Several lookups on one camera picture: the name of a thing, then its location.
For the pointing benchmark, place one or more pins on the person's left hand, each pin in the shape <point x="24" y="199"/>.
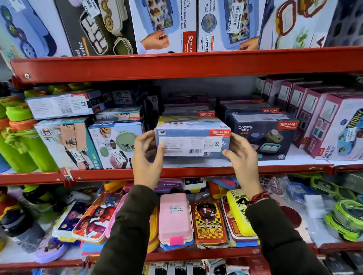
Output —
<point x="145" y="167"/>

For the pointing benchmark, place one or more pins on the person's right hand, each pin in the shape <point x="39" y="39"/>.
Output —
<point x="245" y="166"/>

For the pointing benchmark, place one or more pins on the person's right thumb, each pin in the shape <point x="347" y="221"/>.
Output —
<point x="229" y="158"/>

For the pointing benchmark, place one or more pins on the person's left thumb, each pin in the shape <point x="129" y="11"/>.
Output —
<point x="160" y="156"/>

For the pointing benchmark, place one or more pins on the light blue lunch box carton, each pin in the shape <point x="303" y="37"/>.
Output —
<point x="193" y="135"/>

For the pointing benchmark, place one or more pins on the person's left forearm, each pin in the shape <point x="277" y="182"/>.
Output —
<point x="127" y="235"/>

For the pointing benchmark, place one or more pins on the person's right forearm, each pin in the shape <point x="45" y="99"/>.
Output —
<point x="280" y="239"/>

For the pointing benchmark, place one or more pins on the red metal shelf board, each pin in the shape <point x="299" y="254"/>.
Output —
<point x="203" y="254"/>
<point x="194" y="171"/>
<point x="191" y="65"/>

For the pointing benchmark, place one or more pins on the navy snack box carton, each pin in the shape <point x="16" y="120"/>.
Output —
<point x="264" y="136"/>

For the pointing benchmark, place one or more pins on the white green lunch box carton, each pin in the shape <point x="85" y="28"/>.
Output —
<point x="118" y="144"/>

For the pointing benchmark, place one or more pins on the black slim carton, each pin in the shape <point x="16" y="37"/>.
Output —
<point x="150" y="107"/>

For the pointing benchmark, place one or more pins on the navy flat carton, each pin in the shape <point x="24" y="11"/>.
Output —
<point x="245" y="108"/>

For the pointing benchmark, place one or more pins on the yellow plastic pencil box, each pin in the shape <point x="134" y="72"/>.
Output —
<point x="239" y="214"/>

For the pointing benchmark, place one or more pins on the stack of dark flat cartons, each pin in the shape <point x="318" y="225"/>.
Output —
<point x="187" y="106"/>

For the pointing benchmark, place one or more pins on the small teal flat carton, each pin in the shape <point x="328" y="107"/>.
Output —
<point x="118" y="113"/>

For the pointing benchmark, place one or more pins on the pink plastic lunch box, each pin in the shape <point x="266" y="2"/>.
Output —
<point x="174" y="219"/>

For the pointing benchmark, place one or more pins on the red yellow car pencil box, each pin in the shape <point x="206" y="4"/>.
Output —
<point x="208" y="222"/>

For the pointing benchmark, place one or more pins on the red white pencil box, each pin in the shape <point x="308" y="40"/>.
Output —
<point x="230" y="226"/>

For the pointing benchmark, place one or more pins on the dark blue compartment carton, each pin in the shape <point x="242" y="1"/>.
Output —
<point x="123" y="98"/>

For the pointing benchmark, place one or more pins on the yellow plastic lunch box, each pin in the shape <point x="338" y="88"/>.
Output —
<point x="153" y="229"/>

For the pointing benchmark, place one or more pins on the pink slim pencil box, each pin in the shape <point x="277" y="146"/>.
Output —
<point x="114" y="215"/>

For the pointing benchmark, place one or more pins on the orange cartoon pencil box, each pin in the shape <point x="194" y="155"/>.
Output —
<point x="96" y="217"/>

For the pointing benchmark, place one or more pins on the blue plastic lunch box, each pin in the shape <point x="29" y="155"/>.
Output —
<point x="176" y="246"/>

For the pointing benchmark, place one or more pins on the light blue cartoon carton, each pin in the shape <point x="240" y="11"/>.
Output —
<point x="65" y="143"/>

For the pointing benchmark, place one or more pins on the red white shelf price tag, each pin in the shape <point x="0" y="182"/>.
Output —
<point x="66" y="173"/>

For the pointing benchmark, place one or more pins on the green rimmed steel container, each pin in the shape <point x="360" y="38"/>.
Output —
<point x="328" y="187"/>
<point x="349" y="219"/>

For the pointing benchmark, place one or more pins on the row of pink white cartons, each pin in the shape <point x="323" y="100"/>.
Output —
<point x="332" y="121"/>

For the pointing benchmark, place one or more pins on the white dark cartoon pencil box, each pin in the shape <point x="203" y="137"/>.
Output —
<point x="68" y="220"/>

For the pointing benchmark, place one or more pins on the white label flat carton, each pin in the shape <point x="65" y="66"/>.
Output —
<point x="60" y="105"/>

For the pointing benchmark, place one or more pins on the row of white black cartons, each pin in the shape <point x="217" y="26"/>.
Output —
<point x="183" y="271"/>

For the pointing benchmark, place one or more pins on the white puzzle lunch box carton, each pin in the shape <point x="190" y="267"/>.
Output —
<point x="162" y="20"/>
<point x="230" y="18"/>

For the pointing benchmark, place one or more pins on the row of green water bottles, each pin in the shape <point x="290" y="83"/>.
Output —
<point x="18" y="138"/>

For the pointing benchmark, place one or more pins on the purple plastic box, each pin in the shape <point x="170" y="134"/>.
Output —
<point x="50" y="250"/>

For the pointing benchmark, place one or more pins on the black lunch box carton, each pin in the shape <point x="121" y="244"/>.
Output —
<point x="94" y="26"/>

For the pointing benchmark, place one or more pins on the white brown-rimmed container carton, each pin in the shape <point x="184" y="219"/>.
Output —
<point x="299" y="19"/>

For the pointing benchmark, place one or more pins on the black water bottle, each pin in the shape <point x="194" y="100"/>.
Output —
<point x="21" y="230"/>

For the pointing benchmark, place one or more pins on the red yellow water bottle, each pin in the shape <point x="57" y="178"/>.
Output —
<point x="5" y="206"/>

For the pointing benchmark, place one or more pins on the dark grey patterned carton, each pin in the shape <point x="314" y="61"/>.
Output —
<point x="349" y="20"/>

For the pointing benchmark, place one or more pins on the blue wheel print carton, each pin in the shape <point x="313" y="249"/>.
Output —
<point x="26" y="28"/>

